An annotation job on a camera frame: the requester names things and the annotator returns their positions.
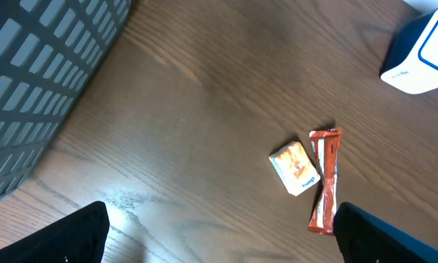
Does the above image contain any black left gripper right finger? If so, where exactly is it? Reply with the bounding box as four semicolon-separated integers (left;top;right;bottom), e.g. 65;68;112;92
333;202;438;262

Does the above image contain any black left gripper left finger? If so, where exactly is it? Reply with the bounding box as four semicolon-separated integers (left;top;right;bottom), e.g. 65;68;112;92
0;201;110;263

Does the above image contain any orange brown snack bar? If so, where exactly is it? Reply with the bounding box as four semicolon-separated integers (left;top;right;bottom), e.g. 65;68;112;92
308;128;342;236

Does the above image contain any small orange box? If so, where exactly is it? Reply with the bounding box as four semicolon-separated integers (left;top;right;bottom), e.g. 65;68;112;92
268;141;320;196

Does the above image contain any white barcode scanner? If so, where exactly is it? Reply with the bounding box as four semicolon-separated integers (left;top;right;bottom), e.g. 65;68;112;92
380;7;438;94

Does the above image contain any black plastic mesh basket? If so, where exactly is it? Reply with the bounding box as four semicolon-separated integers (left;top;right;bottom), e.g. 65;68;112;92
0;0;132;200

